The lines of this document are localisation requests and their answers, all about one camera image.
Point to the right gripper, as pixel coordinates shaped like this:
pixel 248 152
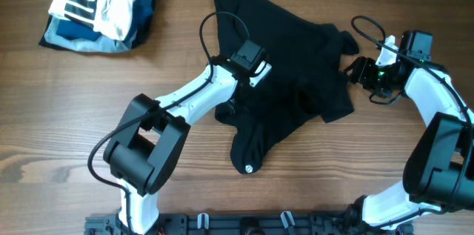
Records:
pixel 365 67

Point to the black polo shirt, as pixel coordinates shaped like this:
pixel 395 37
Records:
pixel 304 82

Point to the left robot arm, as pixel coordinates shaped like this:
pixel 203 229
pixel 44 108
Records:
pixel 147 143

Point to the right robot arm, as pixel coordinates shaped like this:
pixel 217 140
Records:
pixel 438 176

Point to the blue folded garment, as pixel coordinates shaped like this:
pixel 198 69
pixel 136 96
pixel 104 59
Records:
pixel 67 35

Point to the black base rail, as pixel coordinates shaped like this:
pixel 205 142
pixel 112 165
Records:
pixel 316 223

